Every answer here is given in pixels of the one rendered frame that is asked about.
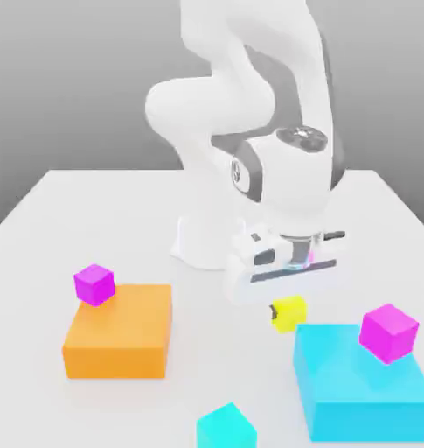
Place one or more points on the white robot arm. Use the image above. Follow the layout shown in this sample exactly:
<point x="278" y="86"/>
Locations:
<point x="267" y="175"/>

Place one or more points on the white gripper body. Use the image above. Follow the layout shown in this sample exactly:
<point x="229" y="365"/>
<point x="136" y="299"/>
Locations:
<point x="285" y="283"/>

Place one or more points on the large orange box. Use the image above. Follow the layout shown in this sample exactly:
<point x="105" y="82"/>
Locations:
<point x="120" y="332"/>

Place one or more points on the small magenta cube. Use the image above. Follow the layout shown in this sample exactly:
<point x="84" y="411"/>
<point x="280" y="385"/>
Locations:
<point x="93" y="285"/>
<point x="388" y="334"/>

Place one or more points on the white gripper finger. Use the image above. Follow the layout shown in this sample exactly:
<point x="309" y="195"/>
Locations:
<point x="273" y="312"/>

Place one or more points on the small yellow cube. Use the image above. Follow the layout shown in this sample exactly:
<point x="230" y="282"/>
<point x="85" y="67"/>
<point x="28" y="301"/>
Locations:
<point x="290" y="314"/>

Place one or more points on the large cyan box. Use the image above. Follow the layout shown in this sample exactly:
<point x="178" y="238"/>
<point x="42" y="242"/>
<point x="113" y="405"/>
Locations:
<point x="365" y="392"/>

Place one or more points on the small cyan cube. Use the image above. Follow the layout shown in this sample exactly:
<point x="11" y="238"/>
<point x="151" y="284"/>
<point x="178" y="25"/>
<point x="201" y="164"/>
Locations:
<point x="225" y="428"/>

